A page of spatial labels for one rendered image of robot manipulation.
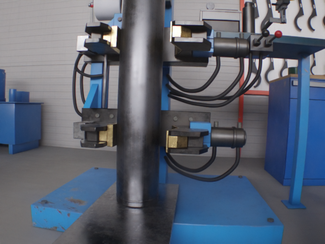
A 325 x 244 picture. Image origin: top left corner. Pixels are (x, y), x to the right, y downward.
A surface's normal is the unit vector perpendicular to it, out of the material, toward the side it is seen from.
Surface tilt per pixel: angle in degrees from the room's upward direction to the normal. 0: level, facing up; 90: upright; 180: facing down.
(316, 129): 90
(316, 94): 90
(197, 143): 90
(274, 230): 90
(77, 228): 0
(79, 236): 0
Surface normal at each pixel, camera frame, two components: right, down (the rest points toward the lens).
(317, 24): -0.09, 0.04
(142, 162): 0.26, 0.05
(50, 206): 0.04, -1.00
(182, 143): 0.61, 0.06
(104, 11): -0.09, 0.69
